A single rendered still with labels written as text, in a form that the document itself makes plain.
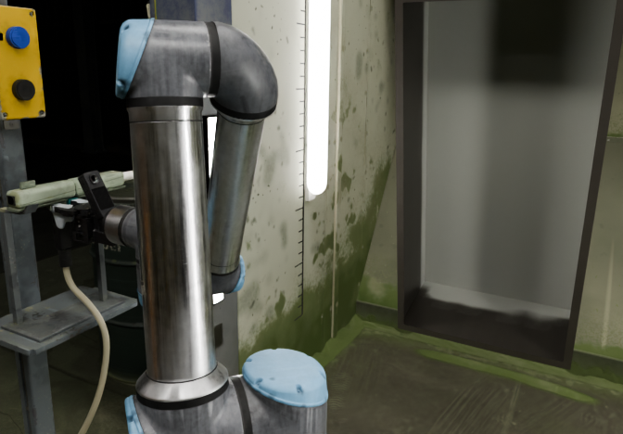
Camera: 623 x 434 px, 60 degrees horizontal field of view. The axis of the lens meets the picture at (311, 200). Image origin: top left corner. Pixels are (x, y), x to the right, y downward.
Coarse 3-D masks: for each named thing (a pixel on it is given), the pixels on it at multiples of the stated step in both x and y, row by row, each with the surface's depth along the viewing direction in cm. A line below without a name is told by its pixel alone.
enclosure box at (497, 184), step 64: (448, 0) 152; (512, 0) 175; (576, 0) 167; (448, 64) 193; (512, 64) 183; (576, 64) 174; (448, 128) 202; (512, 128) 192; (576, 128) 182; (448, 192) 213; (512, 192) 201; (576, 192) 190; (448, 256) 224; (512, 256) 211; (576, 256) 199; (448, 320) 208; (512, 320) 206; (576, 320) 172
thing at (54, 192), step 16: (112, 176) 142; (128, 176) 148; (16, 192) 120; (32, 192) 122; (48, 192) 126; (64, 192) 129; (80, 192) 134; (16, 208) 121; (48, 208) 128; (64, 240) 132; (64, 256) 133
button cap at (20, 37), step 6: (12, 30) 124; (18, 30) 125; (24, 30) 127; (6, 36) 124; (12, 36) 124; (18, 36) 125; (24, 36) 127; (12, 42) 125; (18, 42) 126; (24, 42) 127; (18, 48) 127
